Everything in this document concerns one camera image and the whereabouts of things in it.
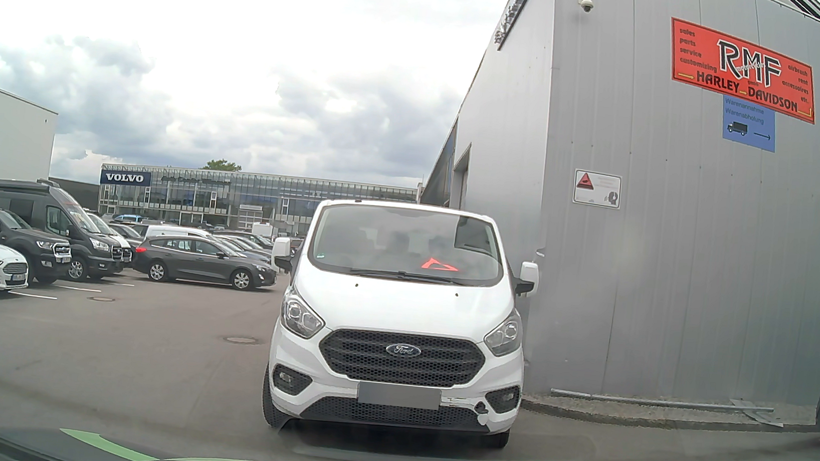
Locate white van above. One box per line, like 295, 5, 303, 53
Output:
255, 190, 546, 454

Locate row of parked cars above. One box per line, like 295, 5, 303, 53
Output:
83, 209, 305, 267

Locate glass-fronted showroom building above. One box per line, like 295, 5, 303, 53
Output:
96, 157, 421, 247

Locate dark grey estate car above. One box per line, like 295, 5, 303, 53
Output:
129, 231, 281, 294

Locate grey metal-clad building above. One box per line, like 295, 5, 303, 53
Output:
402, 0, 820, 423

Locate grey asphalt road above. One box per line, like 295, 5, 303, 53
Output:
0, 254, 820, 461

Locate gravel strip with kerb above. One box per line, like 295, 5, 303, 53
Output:
520, 379, 820, 445

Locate black van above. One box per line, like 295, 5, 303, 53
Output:
0, 175, 131, 286

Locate road markings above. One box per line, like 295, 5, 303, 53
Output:
0, 271, 136, 323

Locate dark grey pickup truck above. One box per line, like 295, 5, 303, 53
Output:
0, 207, 77, 287

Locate white small car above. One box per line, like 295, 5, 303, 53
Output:
0, 233, 33, 294

